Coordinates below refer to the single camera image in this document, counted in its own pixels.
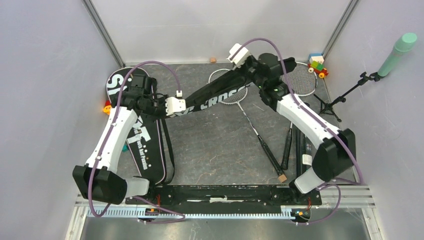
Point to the green blue blocks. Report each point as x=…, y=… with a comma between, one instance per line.
x=316, y=65

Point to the black microphone tripod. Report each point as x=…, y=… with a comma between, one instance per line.
x=328, y=108

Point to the black white shaft racket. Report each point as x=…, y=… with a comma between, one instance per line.
x=303, y=83

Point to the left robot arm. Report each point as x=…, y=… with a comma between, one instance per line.
x=98, y=179

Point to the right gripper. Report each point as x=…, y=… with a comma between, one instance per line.
x=249, y=59

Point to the black crossway racket bag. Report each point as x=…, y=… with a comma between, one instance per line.
x=232, y=82

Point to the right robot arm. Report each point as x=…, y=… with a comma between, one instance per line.
x=336, y=149

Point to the black sport racket bag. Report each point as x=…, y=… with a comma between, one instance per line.
x=146, y=139

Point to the small wooden cube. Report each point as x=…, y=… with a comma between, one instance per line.
x=282, y=178

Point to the black shuttlecock tube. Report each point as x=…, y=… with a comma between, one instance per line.
x=303, y=151

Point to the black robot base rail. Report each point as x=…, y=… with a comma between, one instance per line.
x=230, y=199

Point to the teal cube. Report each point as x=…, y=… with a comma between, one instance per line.
x=125, y=148

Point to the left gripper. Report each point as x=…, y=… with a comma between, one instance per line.
x=162, y=99

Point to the red yellow toy blocks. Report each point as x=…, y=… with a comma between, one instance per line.
x=107, y=107

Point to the green microphone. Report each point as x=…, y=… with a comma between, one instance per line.
x=402, y=46

